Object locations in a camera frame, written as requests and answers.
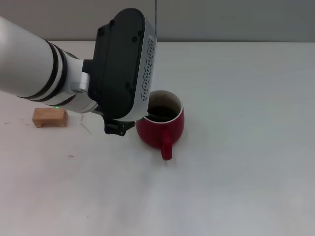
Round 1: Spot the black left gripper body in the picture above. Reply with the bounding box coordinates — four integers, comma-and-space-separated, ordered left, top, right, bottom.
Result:
94, 111, 136, 137

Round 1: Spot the red ceramic coffee cup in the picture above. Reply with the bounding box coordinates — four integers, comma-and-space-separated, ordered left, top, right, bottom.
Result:
135, 89, 185, 161

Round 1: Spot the blue handled metal spoon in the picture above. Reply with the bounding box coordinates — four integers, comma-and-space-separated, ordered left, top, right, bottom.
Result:
147, 112, 173, 122

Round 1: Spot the light wooden block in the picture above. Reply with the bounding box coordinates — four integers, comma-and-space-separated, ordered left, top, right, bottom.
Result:
32, 108, 68, 128

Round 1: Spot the black silver wrist camera box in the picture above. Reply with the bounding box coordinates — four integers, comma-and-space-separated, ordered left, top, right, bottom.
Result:
82, 7, 157, 123

